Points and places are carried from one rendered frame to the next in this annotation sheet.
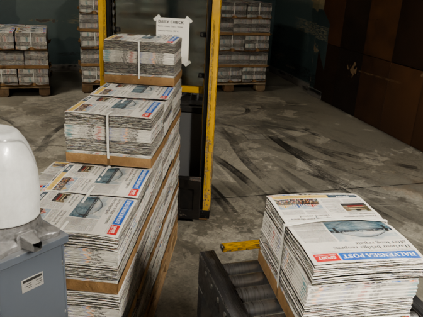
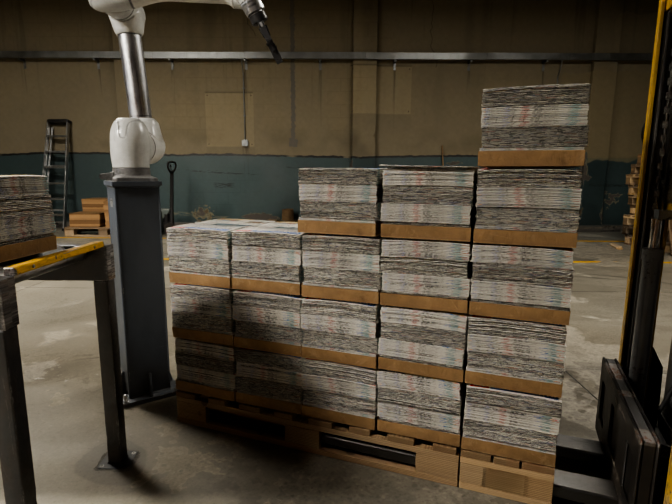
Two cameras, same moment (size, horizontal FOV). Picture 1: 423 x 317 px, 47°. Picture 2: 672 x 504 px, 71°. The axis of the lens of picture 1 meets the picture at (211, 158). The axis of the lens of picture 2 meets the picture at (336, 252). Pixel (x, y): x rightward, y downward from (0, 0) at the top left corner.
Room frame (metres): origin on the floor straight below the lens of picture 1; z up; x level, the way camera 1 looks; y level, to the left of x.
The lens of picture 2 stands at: (2.56, -1.28, 1.05)
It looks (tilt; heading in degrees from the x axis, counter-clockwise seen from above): 10 degrees down; 107
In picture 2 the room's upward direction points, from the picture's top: straight up
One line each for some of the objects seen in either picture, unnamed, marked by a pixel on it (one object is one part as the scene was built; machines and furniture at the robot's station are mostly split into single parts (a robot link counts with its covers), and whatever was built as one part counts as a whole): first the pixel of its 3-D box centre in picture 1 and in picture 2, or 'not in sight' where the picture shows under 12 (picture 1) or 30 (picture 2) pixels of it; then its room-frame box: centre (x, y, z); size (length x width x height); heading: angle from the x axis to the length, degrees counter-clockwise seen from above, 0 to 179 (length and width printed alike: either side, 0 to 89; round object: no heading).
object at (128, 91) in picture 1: (135, 90); (433, 166); (2.39, 0.40, 1.07); 0.37 x 0.28 x 0.01; 87
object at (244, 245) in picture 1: (283, 241); (62, 255); (1.43, -0.25, 0.81); 0.43 x 0.03 x 0.02; 107
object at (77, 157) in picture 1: (117, 149); (353, 222); (2.10, 0.43, 0.86); 0.38 x 0.29 x 0.04; 85
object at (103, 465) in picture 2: not in sight; (117, 459); (1.33, -0.01, 0.01); 0.14 x 0.14 x 0.01; 17
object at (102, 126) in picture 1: (116, 131); (354, 199); (2.10, 0.43, 0.95); 0.38 x 0.29 x 0.23; 85
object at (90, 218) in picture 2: not in sight; (113, 216); (-3.20, 5.02, 0.28); 1.20 x 0.83 x 0.57; 17
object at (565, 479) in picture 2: not in sight; (451, 460); (2.50, 0.28, 0.05); 1.05 x 0.10 x 0.04; 176
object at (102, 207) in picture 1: (111, 249); (320, 330); (1.96, 0.44, 0.42); 1.17 x 0.39 x 0.83; 176
